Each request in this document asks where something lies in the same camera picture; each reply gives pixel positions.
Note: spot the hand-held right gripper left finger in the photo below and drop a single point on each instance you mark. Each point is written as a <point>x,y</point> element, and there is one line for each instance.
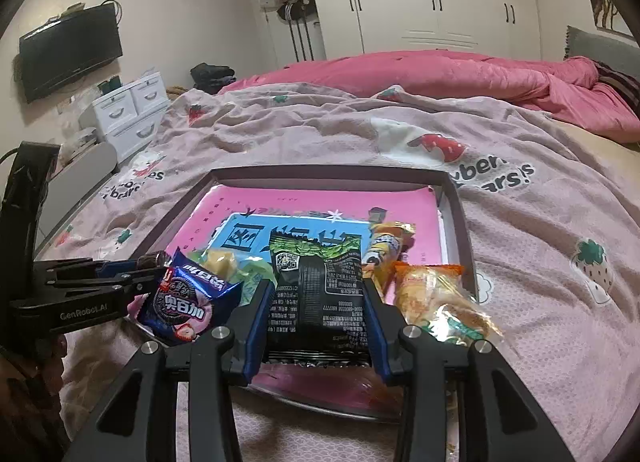
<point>257,327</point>

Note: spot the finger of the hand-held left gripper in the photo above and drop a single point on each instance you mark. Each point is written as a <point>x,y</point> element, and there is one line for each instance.
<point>117,269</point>
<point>135,283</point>

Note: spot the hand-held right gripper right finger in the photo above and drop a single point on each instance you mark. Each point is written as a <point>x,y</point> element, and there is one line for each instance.
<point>375,332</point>

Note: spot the light green snack packet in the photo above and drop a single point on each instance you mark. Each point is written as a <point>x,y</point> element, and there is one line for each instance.
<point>252,274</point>

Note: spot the blue cookie packet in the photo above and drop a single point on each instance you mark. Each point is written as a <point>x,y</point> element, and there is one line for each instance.
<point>185,307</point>

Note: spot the orange cracker packet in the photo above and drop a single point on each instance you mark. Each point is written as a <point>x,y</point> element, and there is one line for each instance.
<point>425,292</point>

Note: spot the black and green snack packet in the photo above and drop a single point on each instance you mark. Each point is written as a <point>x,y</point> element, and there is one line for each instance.
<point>315,292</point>

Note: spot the yellow cake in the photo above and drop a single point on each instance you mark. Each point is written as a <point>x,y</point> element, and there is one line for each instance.
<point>220,262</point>

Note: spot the yellow stick snack packet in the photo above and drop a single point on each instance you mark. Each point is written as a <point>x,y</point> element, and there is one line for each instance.
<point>385,247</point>

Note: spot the dark purple shallow box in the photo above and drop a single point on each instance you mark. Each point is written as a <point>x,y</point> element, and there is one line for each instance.
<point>325,174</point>

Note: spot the person's left hand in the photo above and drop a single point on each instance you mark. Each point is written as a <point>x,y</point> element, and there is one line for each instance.
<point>56,354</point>

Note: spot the pink book with blue label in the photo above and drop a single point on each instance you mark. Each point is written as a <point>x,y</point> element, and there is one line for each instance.
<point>300,199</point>

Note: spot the white drawer cabinet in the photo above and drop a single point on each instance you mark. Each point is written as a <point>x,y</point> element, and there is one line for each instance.
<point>130,112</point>

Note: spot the strawberry printed pink blanket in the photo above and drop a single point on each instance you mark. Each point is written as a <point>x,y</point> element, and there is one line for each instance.
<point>525,267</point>

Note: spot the brown knitted cloth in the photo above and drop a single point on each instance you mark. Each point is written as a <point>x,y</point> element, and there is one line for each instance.
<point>176,91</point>

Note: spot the pile of dark clothes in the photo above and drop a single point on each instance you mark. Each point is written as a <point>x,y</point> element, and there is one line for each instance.
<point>212,76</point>

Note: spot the pink quilt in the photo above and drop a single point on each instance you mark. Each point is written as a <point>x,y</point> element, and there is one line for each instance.
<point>425,72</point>

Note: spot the beige bed sheet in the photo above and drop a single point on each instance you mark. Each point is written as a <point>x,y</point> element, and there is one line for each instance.
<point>610,157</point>

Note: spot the dark striped pillow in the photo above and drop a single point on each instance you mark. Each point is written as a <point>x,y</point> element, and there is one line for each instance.
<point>620,84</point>

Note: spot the grey padded headboard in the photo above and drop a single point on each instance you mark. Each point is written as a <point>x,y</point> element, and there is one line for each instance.
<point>600,44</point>

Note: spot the black wall television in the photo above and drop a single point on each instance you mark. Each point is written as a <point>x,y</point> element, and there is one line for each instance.
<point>70,52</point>

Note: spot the wall poster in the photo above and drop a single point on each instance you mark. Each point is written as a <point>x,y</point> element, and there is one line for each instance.
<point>602,7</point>

